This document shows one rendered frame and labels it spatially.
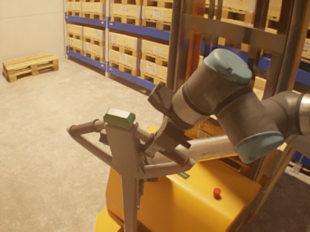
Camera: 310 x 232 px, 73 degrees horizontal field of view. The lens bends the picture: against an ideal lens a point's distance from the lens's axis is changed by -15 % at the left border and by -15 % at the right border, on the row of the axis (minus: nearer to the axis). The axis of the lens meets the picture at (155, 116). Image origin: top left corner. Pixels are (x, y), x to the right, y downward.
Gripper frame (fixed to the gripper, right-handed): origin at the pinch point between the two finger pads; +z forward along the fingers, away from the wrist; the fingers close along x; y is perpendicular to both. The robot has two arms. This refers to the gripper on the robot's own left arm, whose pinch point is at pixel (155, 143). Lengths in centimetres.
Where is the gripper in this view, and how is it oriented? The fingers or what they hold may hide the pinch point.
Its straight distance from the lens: 68.2
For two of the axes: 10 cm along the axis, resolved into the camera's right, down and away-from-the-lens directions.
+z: -4.4, 5.2, 7.3
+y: 8.4, 5.4, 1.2
